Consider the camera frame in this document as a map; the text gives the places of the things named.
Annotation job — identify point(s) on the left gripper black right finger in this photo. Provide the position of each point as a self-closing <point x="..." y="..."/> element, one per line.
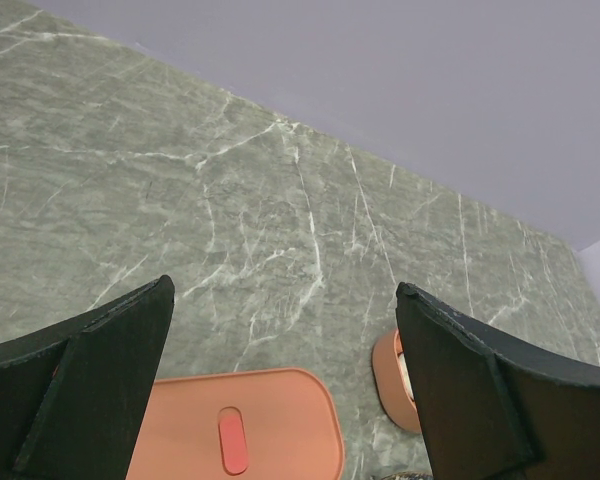
<point x="492" y="406"/>

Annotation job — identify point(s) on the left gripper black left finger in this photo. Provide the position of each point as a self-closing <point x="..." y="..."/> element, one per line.
<point x="73" y="395"/>

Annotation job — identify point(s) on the orange lunch box base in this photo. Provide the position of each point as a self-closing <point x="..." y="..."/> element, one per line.
<point x="392" y="382"/>

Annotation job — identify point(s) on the orange lunch box lid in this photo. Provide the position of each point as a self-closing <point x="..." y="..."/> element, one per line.
<point x="266" y="424"/>

